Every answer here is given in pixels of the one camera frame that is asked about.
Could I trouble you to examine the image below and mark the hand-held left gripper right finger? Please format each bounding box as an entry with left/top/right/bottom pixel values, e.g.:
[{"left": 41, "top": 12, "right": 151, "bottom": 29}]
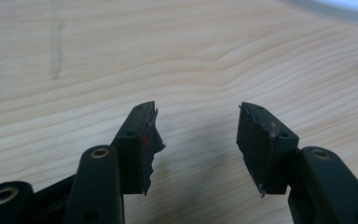
[{"left": 236, "top": 101, "right": 300, "bottom": 199}]

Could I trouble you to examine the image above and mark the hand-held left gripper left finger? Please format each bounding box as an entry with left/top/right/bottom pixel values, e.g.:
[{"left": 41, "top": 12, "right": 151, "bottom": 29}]
[{"left": 110, "top": 100, "right": 166, "bottom": 197}]

